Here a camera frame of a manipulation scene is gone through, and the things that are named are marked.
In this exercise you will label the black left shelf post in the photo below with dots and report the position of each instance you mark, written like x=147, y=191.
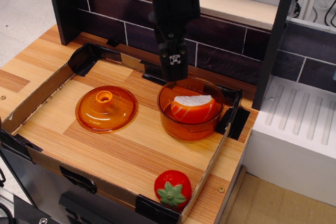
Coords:
x=70, y=18

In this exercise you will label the red toy tomato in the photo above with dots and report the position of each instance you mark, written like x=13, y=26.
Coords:
x=173, y=189

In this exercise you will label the amber glass pot lid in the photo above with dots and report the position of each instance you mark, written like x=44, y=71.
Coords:
x=106, y=109

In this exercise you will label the salmon nigiri sushi toy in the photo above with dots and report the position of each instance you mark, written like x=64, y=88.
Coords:
x=193, y=109

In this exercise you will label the dark grey vertical post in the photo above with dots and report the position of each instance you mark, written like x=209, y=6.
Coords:
x=276, y=41

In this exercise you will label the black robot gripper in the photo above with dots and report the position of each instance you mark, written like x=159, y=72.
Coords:
x=172, y=49

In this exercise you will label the white grooved drainboard block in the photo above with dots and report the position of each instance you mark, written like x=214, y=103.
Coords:
x=292, y=143

